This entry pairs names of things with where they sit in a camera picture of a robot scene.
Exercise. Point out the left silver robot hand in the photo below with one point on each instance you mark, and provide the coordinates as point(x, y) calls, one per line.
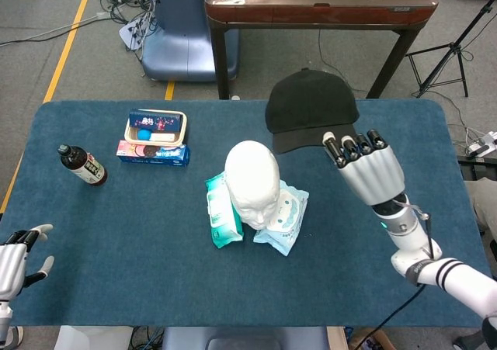
point(11, 266)

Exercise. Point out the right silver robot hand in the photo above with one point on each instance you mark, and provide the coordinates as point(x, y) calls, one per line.
point(372, 171)

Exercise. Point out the black baseball cap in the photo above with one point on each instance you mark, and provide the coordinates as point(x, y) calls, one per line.
point(310, 105)

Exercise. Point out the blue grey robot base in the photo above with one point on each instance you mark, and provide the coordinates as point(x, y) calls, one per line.
point(182, 43)

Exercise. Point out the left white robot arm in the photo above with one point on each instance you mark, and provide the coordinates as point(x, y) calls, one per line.
point(3, 319)

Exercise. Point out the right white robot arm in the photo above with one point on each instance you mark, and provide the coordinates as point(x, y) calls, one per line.
point(411, 231)

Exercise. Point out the white mannequin head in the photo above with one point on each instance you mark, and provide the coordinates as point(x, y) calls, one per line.
point(252, 179)

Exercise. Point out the light blue wet wipes pack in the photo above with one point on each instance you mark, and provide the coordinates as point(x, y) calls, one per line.
point(289, 214)

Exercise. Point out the white robot body panel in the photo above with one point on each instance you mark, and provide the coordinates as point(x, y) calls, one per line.
point(93, 338)

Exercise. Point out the white power strip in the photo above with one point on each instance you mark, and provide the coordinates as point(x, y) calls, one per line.
point(483, 142)

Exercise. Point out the grey cushion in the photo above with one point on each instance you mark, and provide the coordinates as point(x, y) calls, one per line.
point(483, 202)

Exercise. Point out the dark tea bottle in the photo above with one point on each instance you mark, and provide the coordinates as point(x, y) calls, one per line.
point(83, 167)

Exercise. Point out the blue felt table cover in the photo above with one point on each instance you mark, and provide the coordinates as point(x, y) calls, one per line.
point(155, 268)

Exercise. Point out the black tripod stand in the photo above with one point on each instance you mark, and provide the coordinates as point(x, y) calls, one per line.
point(462, 51)

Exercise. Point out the green wet wipes pack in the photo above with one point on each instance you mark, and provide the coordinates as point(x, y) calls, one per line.
point(221, 220)

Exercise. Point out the brown mahjong table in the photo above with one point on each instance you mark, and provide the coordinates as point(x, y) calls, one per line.
point(310, 14)

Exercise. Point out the blue cookie box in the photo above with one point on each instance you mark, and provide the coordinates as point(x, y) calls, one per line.
point(155, 154)

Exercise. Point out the small blue ball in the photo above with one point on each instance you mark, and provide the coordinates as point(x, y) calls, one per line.
point(144, 134)

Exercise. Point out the cream plastic basket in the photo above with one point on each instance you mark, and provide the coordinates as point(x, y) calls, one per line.
point(184, 129)

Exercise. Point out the flat white box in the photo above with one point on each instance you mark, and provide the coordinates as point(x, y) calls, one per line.
point(162, 137)

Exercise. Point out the dark blue printed box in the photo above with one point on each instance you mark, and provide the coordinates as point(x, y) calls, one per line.
point(155, 120)

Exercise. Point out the blue grey robot torso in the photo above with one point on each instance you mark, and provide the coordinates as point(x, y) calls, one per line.
point(248, 340)

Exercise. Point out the black metal frame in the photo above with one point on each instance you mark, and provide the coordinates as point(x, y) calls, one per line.
point(477, 167)

